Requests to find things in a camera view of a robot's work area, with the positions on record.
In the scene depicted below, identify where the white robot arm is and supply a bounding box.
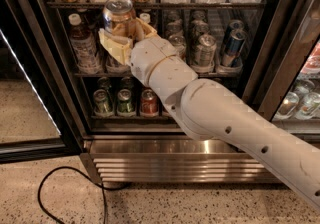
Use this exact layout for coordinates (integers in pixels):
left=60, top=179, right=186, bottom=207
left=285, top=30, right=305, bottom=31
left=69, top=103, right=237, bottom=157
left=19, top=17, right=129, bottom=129
left=99, top=19, right=320, bottom=211

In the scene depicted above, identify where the right tea bottle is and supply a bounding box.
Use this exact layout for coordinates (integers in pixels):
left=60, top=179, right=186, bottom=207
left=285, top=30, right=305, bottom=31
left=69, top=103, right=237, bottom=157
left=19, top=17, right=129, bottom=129
left=139, top=13, right=151, bottom=23

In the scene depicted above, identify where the front silver can right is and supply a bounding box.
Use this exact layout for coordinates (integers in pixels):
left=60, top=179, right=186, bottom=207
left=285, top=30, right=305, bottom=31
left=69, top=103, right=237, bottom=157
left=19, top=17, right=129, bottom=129
left=191, top=34, right=217, bottom=73

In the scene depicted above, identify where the stainless steel fridge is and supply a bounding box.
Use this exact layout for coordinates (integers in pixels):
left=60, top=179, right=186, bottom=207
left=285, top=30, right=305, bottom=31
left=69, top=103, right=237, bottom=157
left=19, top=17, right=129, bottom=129
left=46, top=0, right=281, bottom=183

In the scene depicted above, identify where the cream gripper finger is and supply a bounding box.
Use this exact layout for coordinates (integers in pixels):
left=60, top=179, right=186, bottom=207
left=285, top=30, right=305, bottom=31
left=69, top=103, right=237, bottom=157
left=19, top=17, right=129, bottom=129
left=135, top=18, right=157, bottom=41
left=98, top=28, right=133, bottom=65

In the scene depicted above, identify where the front silver green can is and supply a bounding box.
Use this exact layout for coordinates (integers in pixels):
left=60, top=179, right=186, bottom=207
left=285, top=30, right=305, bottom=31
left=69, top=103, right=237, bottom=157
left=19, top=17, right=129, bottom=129
left=168, top=35, right=186, bottom=60

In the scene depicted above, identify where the front left red can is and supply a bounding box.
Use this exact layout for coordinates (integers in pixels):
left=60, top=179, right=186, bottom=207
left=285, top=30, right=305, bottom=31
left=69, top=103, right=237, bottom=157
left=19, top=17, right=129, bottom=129
left=140, top=89, right=159, bottom=117

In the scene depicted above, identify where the open glass fridge door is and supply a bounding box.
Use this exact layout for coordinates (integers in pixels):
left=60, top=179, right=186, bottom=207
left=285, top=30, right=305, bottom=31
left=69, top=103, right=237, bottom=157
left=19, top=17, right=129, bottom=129
left=0, top=0, right=83, bottom=163

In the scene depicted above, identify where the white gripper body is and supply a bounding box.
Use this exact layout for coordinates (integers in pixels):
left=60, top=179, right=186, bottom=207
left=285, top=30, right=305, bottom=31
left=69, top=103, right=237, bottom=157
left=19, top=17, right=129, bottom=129
left=130, top=37, right=177, bottom=79

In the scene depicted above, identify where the front left green can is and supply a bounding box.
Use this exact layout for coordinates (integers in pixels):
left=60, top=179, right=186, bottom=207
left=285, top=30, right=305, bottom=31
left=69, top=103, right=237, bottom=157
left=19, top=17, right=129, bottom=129
left=93, top=89, right=114, bottom=117

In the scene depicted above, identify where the middle tea bottle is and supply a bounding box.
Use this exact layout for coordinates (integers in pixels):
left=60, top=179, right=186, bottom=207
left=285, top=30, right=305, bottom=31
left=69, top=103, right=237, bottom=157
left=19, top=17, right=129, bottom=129
left=105, top=55, right=130, bottom=73

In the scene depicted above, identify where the tea bottle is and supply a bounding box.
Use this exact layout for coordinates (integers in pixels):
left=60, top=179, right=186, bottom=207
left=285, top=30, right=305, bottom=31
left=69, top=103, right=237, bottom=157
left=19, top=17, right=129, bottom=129
left=139, top=13, right=151, bottom=23
left=68, top=13, right=102, bottom=74
left=105, top=55, right=130, bottom=73

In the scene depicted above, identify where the front blue energy can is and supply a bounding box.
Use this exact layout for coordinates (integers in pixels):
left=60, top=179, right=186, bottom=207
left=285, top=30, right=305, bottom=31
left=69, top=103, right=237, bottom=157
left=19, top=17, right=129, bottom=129
left=221, top=29, right=247, bottom=67

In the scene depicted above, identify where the black power cable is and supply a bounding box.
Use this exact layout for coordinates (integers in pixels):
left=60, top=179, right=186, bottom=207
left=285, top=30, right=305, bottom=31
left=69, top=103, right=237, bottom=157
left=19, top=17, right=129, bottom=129
left=37, top=166, right=132, bottom=224

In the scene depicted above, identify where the left tea bottle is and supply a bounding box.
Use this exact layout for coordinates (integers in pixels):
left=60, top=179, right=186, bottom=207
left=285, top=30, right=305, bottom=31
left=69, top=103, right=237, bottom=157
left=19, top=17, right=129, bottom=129
left=68, top=13, right=102, bottom=74

